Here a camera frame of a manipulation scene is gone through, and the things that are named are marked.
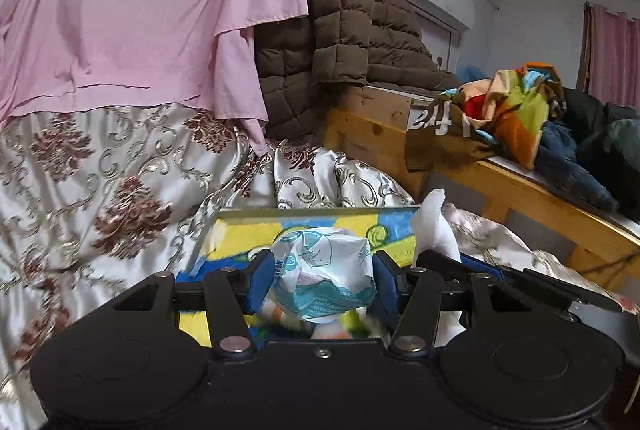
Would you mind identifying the brown quilted jacket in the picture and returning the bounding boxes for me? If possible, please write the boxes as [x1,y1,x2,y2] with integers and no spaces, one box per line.
[254,0,461,139]

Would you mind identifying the floral satin bed cover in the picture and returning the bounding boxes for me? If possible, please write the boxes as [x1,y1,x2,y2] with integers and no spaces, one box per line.
[0,101,640,430]

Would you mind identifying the blue denim jeans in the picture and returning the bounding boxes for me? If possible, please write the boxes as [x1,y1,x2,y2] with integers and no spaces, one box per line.
[534,121,618,213]

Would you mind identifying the pink curtain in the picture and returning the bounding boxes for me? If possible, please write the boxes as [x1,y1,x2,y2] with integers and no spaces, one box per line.
[579,3,639,108]

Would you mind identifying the wooden bed frame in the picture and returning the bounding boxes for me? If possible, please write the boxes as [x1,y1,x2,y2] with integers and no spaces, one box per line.
[323,109,639,290]

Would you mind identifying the white small sock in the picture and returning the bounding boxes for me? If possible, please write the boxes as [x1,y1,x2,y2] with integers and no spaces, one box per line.
[410,188,461,267]

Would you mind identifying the light blue patterned cloth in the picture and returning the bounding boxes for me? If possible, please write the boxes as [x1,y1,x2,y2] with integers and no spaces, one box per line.
[270,227,376,324]

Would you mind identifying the brown printed garment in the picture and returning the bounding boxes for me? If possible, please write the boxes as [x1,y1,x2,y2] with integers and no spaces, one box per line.
[405,96,502,172]

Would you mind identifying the colourful patchwork blanket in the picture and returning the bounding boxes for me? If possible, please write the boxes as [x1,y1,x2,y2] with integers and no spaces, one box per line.
[454,62,566,170]

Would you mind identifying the pink hanging cloth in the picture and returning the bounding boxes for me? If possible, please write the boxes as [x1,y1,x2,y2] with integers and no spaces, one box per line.
[1,0,308,153]

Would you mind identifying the striped pastel sock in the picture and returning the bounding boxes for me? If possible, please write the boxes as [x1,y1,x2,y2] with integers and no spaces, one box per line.
[244,300,388,341]

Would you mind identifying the dark green black jacket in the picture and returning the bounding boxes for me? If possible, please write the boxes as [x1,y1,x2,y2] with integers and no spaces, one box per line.
[562,88,639,223]

